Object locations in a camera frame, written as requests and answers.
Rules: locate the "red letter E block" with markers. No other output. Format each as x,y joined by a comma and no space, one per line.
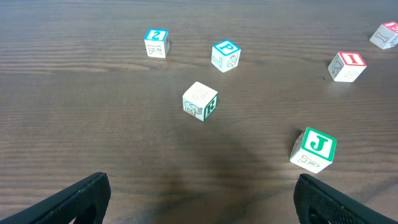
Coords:
385,36

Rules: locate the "red letter I block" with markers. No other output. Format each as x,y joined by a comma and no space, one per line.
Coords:
346,66

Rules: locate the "green letter J block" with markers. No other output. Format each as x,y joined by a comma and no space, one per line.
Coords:
313,150

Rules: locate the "blue number 2 block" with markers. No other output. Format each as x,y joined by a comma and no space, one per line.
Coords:
157,43

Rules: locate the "blue letter P block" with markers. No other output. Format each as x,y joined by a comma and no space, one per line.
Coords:
225,55

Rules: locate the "green letter R block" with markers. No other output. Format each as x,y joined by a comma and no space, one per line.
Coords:
200,101

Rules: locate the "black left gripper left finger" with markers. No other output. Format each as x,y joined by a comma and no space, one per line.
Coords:
83,202

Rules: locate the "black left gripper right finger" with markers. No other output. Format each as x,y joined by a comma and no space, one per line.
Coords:
318,203

